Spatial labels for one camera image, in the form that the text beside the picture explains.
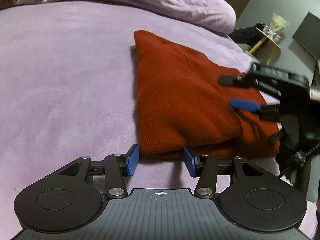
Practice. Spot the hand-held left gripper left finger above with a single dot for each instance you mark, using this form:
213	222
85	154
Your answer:
133	163

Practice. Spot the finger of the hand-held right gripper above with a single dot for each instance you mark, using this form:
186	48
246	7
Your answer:
230	80
243	104

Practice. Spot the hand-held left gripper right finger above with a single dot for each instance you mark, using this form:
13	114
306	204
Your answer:
189	162

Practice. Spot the red knit cardigan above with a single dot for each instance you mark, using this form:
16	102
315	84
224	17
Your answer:
175	92

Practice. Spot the dark clothes pile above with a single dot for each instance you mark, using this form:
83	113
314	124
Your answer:
243	33

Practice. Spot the side table with wooden legs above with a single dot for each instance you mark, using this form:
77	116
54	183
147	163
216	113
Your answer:
258	45

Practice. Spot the small pink table ornament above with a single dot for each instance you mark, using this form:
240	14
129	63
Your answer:
271	33

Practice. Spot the black television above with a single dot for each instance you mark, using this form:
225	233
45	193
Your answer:
308	35

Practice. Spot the beige paper cone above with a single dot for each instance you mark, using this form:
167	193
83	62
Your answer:
278	21

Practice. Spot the purple bed blanket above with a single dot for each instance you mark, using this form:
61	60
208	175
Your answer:
62	92

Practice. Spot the purple duvet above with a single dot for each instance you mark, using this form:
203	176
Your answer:
150	0

